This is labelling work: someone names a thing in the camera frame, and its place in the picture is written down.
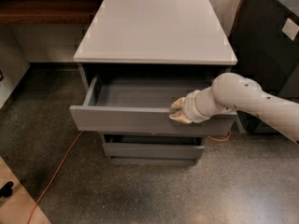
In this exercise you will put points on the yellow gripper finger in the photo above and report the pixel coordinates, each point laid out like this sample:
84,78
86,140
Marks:
178,104
179,117

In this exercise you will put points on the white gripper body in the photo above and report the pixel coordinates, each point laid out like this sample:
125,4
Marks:
190,107

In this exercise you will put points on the grey top drawer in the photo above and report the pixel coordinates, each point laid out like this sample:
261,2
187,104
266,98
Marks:
141,105

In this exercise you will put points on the grey drawer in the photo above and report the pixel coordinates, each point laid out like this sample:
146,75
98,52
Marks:
141,105
153,147

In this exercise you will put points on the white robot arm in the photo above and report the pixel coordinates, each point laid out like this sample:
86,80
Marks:
231,92

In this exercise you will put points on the grey bottom drawer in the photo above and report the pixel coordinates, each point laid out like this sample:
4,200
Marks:
153,147

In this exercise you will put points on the grey drawer cabinet white top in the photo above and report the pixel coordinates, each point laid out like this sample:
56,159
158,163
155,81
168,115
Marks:
145,38

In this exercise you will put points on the black cabinet on right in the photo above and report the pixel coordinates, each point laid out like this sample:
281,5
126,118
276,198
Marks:
264,53

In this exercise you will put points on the white label on cabinet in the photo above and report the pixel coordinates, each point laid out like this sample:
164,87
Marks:
290,29

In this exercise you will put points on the dark wooden bench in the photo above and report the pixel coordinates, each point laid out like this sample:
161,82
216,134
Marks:
48,11

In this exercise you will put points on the black handle bottom left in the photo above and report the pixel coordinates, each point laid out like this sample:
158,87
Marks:
6,190

